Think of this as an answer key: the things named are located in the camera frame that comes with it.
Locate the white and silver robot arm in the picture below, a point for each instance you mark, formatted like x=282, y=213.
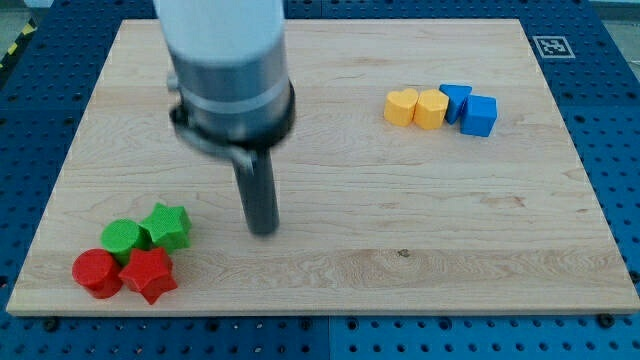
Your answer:
x=230, y=70

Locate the light wooden board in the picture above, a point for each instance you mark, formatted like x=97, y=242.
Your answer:
x=375, y=219

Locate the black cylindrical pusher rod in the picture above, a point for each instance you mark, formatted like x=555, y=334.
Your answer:
x=258, y=193

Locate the yellow heart block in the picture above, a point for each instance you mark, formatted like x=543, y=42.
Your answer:
x=400, y=107

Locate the yellow hexagon block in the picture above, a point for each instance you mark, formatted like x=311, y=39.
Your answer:
x=430, y=109

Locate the green star block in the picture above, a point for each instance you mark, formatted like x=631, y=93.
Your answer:
x=168, y=227

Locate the blue triangle block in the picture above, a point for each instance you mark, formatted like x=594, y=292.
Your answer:
x=457, y=96

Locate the blue cube block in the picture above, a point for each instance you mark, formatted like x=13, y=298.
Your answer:
x=479, y=115

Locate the red star block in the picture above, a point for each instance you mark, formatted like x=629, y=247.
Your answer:
x=149, y=273

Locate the green cylinder block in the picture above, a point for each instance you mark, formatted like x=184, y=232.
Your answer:
x=121, y=236

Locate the red cylinder block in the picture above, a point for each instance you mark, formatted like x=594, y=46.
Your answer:
x=97, y=272

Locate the white fiducial marker tag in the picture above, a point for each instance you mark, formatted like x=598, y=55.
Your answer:
x=553, y=47

